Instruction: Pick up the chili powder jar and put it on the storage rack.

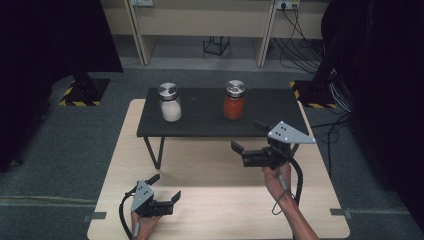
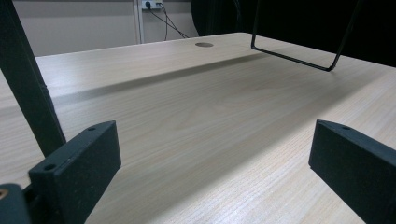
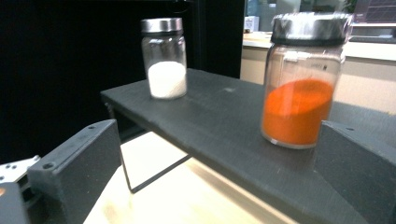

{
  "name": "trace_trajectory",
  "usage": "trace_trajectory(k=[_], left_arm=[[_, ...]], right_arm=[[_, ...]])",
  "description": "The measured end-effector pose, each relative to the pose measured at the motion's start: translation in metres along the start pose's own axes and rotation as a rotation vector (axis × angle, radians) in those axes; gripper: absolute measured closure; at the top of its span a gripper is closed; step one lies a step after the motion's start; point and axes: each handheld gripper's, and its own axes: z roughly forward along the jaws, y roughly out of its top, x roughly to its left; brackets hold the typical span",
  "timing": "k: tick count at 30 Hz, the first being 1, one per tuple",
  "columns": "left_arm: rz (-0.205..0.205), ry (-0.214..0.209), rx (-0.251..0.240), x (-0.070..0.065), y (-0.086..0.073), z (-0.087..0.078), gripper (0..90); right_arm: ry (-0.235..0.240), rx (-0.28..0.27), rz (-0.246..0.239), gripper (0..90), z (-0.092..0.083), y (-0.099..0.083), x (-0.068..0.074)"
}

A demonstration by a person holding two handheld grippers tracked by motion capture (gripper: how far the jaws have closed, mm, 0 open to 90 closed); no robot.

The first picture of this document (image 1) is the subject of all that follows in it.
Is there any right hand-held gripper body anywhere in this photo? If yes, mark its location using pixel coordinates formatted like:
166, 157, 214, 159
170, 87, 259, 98
241, 120, 317, 170

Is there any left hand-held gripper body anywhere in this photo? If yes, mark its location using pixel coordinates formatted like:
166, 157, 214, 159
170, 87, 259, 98
130, 179, 175, 219

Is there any glass jar of red powder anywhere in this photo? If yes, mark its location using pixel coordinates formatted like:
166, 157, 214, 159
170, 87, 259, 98
222, 79, 247, 121

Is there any black shelf with metal legs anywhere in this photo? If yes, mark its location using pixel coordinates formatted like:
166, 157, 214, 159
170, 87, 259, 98
136, 87, 310, 171

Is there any glass jar of white powder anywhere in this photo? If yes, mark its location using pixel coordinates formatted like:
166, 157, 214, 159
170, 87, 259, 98
157, 81, 183, 123

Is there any person's left hand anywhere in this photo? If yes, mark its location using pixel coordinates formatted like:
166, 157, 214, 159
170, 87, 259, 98
130, 211, 164, 240

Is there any person's right hand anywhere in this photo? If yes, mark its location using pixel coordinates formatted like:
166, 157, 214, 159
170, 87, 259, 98
261, 162, 295, 205

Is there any grey floor tape strip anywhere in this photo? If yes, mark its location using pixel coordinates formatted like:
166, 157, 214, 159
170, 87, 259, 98
329, 207, 353, 220
82, 211, 108, 224

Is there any black stand base striped edge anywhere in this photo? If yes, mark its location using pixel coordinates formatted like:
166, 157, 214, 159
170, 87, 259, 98
58, 73, 111, 108
289, 79, 338, 110

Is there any dark curtain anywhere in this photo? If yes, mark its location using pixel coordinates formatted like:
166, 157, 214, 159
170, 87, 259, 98
0, 0, 124, 173
313, 0, 424, 231

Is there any beige desk with partitions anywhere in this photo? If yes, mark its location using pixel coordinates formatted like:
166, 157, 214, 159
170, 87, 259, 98
99, 0, 331, 69

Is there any left hand-held gripper black cable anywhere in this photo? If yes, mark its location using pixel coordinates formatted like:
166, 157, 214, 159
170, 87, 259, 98
118, 191, 138, 240

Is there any hand-held gripper black cable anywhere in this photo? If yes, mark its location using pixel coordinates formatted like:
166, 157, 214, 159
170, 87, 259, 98
287, 155, 305, 206
118, 191, 138, 240

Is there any right hand-held gripper black cable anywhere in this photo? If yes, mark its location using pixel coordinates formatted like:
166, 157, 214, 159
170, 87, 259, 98
287, 155, 305, 206

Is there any thin grey wrist cord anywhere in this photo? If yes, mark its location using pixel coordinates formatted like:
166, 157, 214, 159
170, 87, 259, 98
271, 190, 298, 216

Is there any bundle of black cables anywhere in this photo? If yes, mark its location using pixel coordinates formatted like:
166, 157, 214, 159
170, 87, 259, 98
271, 6, 354, 168

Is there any black wire frame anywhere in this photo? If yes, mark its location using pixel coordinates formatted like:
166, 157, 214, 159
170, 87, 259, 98
202, 35, 232, 57

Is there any white wall socket with plugs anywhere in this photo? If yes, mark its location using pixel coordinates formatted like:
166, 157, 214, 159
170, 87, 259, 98
275, 0, 302, 11

